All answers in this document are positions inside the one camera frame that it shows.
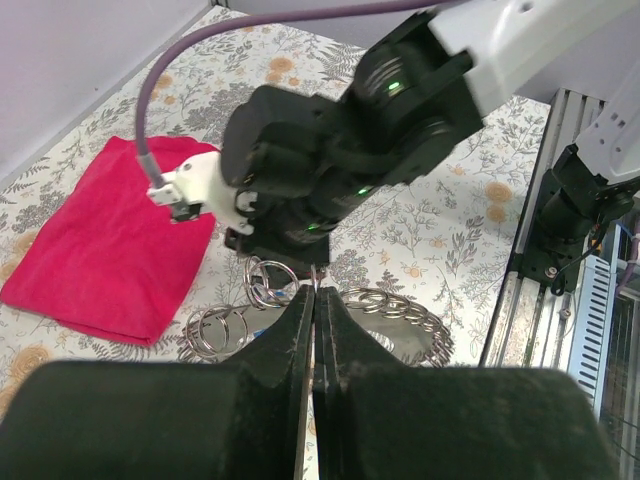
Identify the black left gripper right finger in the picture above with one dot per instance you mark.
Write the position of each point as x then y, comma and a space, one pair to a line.
378, 418

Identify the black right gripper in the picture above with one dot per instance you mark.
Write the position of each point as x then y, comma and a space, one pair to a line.
292, 231

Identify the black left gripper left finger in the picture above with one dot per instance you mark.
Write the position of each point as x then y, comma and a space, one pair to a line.
242, 418

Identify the blue tag key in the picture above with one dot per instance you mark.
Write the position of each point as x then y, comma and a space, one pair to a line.
270, 305

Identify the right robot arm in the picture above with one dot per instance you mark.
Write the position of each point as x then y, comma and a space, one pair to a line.
307, 162

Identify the pink cloth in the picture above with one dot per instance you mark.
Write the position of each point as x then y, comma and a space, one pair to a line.
109, 263

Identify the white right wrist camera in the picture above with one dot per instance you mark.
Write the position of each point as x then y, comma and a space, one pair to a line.
197, 187

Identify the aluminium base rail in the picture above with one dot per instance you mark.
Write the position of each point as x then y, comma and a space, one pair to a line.
555, 306

